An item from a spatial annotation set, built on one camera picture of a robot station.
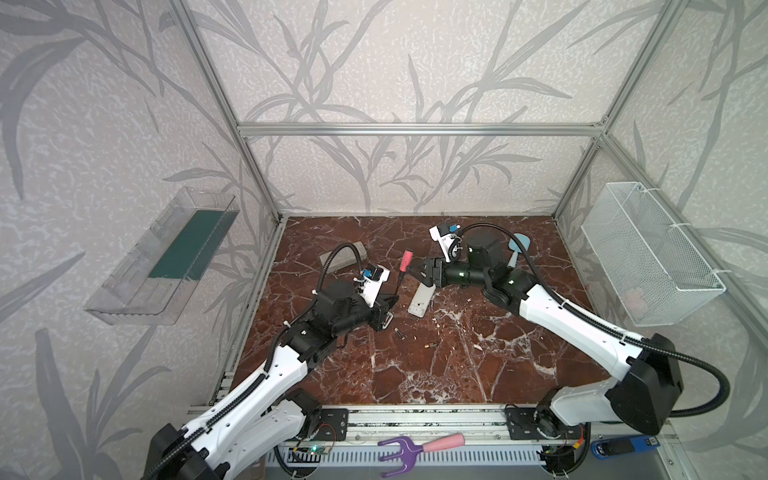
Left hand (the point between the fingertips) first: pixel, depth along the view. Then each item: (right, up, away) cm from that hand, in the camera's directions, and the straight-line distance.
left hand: (401, 291), depth 73 cm
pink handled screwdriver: (+1, +8, -3) cm, 8 cm away
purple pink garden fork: (+2, -37, -2) cm, 38 cm away
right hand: (+3, +8, -1) cm, 8 cm away
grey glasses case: (-21, +6, +32) cm, 38 cm away
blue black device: (+48, -34, -7) cm, 59 cm away
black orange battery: (-1, -15, +16) cm, 22 cm away
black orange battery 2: (+9, -18, +14) cm, 24 cm away
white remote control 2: (-4, -12, +18) cm, 22 cm away
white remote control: (+6, -7, +22) cm, 24 cm away
